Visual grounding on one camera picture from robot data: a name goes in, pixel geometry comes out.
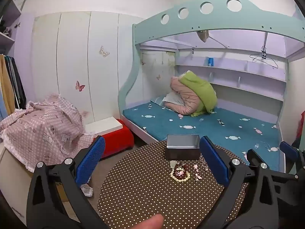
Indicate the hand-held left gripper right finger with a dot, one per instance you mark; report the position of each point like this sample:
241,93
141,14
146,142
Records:
213,159

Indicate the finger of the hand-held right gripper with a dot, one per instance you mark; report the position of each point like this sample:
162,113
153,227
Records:
287,149
253,158

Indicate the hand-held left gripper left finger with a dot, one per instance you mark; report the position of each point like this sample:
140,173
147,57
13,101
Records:
91,159

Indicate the grey metal tin box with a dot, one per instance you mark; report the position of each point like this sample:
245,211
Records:
182,151

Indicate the pale translucent pendant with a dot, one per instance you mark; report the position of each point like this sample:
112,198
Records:
173,164

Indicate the person's left hand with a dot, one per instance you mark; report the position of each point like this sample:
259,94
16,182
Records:
151,222

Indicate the red cloth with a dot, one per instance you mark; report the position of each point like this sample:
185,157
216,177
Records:
301,126

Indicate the blue candy-print mattress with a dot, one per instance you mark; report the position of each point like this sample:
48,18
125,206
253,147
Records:
214,128

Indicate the red ottoman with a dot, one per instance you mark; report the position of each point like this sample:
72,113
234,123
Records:
116,140

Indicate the white board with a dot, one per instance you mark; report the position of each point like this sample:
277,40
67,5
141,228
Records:
102,125

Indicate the cardboard box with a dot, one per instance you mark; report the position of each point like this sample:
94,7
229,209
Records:
62,192

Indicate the pink printed cloth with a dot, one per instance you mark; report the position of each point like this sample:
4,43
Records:
43,128

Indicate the brown polka-dot tablecloth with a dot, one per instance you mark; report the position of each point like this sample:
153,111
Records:
143,195

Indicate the pink padded quilt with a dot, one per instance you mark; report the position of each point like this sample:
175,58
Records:
188,100

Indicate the green blanket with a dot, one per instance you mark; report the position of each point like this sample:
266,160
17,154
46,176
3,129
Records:
202,90

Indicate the white pillow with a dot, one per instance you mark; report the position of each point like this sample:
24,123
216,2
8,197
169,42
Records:
172,99

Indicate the pink butterfly sticker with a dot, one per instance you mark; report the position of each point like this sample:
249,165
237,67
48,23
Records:
79,85

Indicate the light blue folded cloth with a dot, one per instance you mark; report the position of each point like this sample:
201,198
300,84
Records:
158,101

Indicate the white low cabinet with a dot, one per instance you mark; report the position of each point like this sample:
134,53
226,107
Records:
14,183

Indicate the large black hanging tag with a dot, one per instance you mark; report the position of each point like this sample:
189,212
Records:
263,54

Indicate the white wardrobe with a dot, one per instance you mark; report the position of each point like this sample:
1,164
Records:
71,64

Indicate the black hanging garment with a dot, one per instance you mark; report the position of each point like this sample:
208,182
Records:
20,88

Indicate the beige butterfly sticker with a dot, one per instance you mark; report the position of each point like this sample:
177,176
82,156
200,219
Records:
104,51

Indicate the grey hanging garment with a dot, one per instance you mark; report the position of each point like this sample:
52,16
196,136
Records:
13,81

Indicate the yellow hanging garment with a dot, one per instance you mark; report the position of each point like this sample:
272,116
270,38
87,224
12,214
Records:
5,85

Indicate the beige hanging cloth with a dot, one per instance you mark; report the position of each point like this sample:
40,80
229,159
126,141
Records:
203,35

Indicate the small grey figurine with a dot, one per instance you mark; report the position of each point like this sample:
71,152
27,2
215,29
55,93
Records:
8,30

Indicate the lilac open shelf cabinet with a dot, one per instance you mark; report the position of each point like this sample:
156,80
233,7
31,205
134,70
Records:
9,16

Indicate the lilac shelf bracket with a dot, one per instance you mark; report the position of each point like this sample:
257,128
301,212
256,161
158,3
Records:
211,76
239,81

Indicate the lilac wall shelves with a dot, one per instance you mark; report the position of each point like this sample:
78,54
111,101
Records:
238,72

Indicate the teal bunk bed frame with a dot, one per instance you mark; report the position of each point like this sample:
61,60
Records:
152,28

